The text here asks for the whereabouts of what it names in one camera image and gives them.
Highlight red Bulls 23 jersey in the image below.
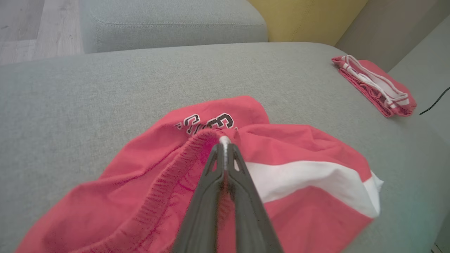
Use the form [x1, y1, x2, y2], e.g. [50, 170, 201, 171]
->
[331, 54, 417, 118]

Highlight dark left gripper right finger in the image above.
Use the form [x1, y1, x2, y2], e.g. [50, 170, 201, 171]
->
[225, 142, 284, 253]

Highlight red shorts with white stripe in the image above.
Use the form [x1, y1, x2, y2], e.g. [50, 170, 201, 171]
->
[14, 95, 385, 253]

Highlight thin black cable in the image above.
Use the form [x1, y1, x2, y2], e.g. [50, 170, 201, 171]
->
[419, 87, 450, 116]

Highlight light grey sofa backrest cushion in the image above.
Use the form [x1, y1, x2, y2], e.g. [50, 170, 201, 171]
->
[388, 14, 450, 145]

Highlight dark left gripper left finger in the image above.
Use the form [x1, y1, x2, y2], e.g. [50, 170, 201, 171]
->
[171, 142, 226, 253]

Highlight grey sofa cushion with seam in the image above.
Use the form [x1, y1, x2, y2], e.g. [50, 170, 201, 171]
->
[81, 0, 269, 54]

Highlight yellow upholstered cushion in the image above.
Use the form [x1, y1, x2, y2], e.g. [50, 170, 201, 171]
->
[247, 0, 368, 46]

